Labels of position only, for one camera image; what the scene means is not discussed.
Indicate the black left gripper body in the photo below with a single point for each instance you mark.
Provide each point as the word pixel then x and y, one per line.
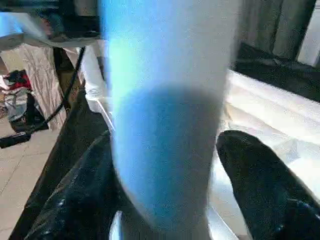
pixel 75 25

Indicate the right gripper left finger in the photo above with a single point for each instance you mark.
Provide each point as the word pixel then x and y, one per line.
pixel 82 200

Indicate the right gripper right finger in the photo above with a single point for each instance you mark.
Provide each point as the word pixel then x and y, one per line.
pixel 270 195

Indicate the white plastic table leg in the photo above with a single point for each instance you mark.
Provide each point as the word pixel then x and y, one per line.
pixel 93 75
pixel 162 75

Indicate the white plastic table top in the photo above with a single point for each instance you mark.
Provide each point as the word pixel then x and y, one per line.
pixel 262 112

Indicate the beige draped cloth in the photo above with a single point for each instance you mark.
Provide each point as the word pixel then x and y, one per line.
pixel 42 80

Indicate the black power strip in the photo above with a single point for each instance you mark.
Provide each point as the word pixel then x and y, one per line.
pixel 15 140

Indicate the black table mat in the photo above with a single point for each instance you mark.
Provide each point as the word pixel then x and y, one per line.
pixel 275 70

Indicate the grey pleated curtain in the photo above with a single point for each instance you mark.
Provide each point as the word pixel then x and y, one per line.
pixel 262 25

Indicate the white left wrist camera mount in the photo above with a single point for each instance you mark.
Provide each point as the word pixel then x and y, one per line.
pixel 25 32

